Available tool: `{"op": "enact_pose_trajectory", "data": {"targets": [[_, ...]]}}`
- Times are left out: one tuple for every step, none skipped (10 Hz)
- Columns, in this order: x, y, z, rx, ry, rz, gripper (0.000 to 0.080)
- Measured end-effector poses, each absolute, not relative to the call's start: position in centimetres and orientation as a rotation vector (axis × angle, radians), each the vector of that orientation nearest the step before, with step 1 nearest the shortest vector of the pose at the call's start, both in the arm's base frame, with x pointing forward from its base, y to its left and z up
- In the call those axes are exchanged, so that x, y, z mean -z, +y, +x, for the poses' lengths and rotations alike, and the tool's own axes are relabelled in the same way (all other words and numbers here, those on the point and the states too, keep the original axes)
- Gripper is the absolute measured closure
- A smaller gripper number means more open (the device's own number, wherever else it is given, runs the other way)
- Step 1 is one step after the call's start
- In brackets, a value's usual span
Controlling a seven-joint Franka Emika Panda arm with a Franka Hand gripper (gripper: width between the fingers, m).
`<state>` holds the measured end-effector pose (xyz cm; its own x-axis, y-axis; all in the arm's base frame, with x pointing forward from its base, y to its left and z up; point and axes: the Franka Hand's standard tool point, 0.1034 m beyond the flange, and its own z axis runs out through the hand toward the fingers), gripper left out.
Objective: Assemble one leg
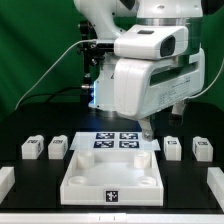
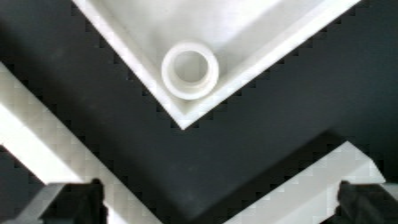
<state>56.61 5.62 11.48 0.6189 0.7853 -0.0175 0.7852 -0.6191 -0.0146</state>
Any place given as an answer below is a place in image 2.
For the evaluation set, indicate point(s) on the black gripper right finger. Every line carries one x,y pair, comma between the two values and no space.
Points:
366,204

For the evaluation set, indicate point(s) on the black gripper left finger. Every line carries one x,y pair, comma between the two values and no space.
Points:
66,204

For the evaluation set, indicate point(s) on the white square tabletop part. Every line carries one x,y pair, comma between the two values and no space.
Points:
199,44

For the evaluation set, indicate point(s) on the white U-shaped obstacle fence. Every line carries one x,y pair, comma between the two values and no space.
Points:
39,141

